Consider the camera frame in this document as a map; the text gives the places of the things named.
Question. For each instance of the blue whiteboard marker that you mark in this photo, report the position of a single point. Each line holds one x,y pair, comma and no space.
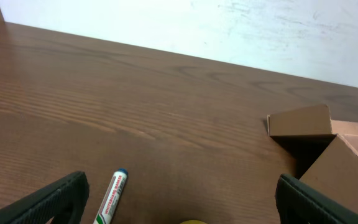
111,199

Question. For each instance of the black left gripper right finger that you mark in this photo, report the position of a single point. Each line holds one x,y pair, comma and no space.
296,203

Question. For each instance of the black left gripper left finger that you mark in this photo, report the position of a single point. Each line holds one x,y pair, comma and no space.
62,201

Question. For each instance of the brown cardboard box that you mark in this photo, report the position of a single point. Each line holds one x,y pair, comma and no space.
327,150

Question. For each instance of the yellow tape roll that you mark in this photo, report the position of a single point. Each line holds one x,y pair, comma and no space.
193,222

